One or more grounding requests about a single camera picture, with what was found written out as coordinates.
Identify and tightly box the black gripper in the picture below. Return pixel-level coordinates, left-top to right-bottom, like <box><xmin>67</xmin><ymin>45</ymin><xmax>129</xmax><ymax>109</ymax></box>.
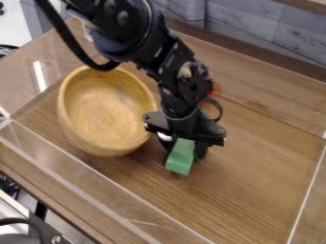
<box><xmin>144</xmin><ymin>96</ymin><xmax>228</xmax><ymax>160</ymax></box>

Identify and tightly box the green rectangular block stick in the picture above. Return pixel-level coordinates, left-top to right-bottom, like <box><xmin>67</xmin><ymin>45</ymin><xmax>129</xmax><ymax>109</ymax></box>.
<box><xmin>166</xmin><ymin>138</ymin><xmax>196</xmax><ymax>175</ymax></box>

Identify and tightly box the brown wooden bowl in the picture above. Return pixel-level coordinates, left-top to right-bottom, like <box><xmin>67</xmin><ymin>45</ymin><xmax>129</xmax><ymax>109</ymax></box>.
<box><xmin>58</xmin><ymin>66</ymin><xmax>157</xmax><ymax>157</ymax></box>

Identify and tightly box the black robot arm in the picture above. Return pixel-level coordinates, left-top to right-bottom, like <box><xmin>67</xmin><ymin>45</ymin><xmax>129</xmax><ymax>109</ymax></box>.
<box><xmin>35</xmin><ymin>0</ymin><xmax>228</xmax><ymax>159</ymax></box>

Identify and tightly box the clear acrylic tray wall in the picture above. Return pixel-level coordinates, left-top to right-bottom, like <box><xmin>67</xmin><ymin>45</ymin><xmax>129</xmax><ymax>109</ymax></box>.
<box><xmin>0</xmin><ymin>114</ymin><xmax>216</xmax><ymax>244</ymax></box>

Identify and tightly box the black metal clamp bracket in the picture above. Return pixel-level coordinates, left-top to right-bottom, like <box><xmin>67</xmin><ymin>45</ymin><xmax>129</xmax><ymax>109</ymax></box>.
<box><xmin>29</xmin><ymin>213</ymin><xmax>74</xmax><ymax>244</ymax></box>

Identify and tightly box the black cable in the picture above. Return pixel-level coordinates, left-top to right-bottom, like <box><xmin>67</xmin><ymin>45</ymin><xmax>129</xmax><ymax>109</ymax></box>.
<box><xmin>0</xmin><ymin>216</ymin><xmax>41</xmax><ymax>244</ymax></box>

